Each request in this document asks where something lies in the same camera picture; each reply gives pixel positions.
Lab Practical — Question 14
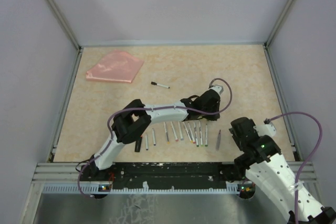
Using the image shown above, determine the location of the white slotted cable duct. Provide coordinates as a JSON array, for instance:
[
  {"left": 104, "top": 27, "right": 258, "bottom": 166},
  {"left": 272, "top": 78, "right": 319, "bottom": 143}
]
[{"left": 42, "top": 183, "right": 248, "bottom": 195}]

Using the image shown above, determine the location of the pink plastic bag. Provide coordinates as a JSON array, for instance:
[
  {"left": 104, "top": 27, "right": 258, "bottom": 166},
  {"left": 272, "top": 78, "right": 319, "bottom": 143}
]
[{"left": 86, "top": 50, "right": 144, "bottom": 83}]

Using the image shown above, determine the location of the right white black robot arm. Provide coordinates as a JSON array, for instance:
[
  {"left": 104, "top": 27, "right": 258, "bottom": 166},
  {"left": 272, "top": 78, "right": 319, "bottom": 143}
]
[{"left": 229, "top": 117, "right": 335, "bottom": 223}]

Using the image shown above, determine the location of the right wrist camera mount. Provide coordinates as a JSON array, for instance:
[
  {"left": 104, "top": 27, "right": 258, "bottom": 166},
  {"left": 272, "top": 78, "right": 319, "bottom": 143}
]
[{"left": 254, "top": 119, "right": 276, "bottom": 137}]

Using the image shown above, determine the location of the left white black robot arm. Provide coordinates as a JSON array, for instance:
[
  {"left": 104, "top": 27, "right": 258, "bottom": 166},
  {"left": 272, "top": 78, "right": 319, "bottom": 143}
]
[{"left": 87, "top": 86, "right": 223, "bottom": 177}]

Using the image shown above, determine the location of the blue capped marker pen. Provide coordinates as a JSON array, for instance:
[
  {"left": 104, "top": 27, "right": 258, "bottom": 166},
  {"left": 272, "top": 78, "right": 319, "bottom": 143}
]
[{"left": 145, "top": 133, "right": 149, "bottom": 151}]

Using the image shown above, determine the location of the orange capped black highlighter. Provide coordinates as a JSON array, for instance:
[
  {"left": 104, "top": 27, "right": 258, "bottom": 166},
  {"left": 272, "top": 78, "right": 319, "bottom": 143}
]
[{"left": 134, "top": 136, "right": 142, "bottom": 153}]

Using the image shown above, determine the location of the orange white marker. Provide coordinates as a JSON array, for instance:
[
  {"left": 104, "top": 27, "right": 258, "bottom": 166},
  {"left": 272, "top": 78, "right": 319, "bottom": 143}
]
[{"left": 163, "top": 122, "right": 170, "bottom": 144}]

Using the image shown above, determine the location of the aluminium frame rail right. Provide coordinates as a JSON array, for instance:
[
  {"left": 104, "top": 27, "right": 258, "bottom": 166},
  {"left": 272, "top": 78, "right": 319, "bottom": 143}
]
[{"left": 264, "top": 0, "right": 296, "bottom": 49}]

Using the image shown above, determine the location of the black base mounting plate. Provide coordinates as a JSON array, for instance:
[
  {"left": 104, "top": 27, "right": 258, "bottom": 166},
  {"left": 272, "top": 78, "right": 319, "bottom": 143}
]
[{"left": 80, "top": 162, "right": 246, "bottom": 190}]

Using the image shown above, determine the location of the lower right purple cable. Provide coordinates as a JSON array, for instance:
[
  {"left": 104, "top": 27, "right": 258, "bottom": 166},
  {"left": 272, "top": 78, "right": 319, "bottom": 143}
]
[{"left": 240, "top": 178, "right": 255, "bottom": 190}]

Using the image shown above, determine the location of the magenta capped marker pen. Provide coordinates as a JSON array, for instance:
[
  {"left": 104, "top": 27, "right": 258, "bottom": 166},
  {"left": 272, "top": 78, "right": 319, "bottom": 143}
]
[{"left": 188, "top": 122, "right": 196, "bottom": 144}]

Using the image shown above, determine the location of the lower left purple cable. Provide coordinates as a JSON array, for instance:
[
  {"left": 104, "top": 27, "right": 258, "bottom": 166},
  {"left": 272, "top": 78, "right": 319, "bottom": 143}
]
[{"left": 78, "top": 166, "right": 96, "bottom": 200}]

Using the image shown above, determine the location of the grey capped marker pen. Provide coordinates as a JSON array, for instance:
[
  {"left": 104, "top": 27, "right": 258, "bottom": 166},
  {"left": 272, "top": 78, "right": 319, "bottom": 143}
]
[{"left": 215, "top": 130, "right": 221, "bottom": 151}]

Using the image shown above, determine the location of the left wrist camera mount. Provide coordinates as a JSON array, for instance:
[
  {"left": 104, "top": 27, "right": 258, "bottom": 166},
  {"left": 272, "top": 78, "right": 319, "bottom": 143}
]
[{"left": 209, "top": 85, "right": 224, "bottom": 95}]

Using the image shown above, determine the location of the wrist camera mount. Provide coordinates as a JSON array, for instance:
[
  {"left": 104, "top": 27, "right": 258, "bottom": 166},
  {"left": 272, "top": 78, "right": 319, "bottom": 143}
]
[
  {"left": 254, "top": 119, "right": 276, "bottom": 137},
  {"left": 209, "top": 85, "right": 224, "bottom": 95}
]

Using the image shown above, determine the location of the aluminium frame rail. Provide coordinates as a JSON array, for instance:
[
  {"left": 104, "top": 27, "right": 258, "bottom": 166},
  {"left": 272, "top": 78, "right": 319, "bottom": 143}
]
[
  {"left": 264, "top": 0, "right": 296, "bottom": 49},
  {"left": 45, "top": 0, "right": 81, "bottom": 51}
]

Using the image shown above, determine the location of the black capped white marker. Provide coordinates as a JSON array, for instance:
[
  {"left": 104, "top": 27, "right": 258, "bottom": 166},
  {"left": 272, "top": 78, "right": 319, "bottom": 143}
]
[{"left": 151, "top": 81, "right": 170, "bottom": 89}]

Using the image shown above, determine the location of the pink capped marker pen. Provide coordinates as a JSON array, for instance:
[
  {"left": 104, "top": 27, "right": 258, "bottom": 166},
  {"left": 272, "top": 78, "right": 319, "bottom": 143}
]
[{"left": 170, "top": 121, "right": 179, "bottom": 142}]

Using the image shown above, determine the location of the dark green capped marker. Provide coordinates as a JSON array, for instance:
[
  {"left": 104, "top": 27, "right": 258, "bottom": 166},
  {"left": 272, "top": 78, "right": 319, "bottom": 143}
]
[{"left": 193, "top": 121, "right": 199, "bottom": 147}]

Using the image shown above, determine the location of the green capped marker pen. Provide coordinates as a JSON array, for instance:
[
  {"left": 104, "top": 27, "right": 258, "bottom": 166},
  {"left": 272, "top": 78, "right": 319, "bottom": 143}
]
[{"left": 205, "top": 123, "right": 208, "bottom": 147}]

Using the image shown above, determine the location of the lavender marker pen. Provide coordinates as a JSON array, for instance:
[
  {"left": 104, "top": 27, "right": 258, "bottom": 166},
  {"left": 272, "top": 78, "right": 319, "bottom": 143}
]
[{"left": 177, "top": 121, "right": 184, "bottom": 141}]

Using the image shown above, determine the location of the aluminium frame rail left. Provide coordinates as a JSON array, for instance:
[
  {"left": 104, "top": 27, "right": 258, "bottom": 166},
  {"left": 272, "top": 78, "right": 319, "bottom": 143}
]
[{"left": 45, "top": 0, "right": 81, "bottom": 51}]

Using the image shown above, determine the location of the light green capped marker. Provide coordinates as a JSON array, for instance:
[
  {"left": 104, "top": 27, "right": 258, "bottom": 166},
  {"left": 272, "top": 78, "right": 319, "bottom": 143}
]
[{"left": 198, "top": 121, "right": 204, "bottom": 146}]

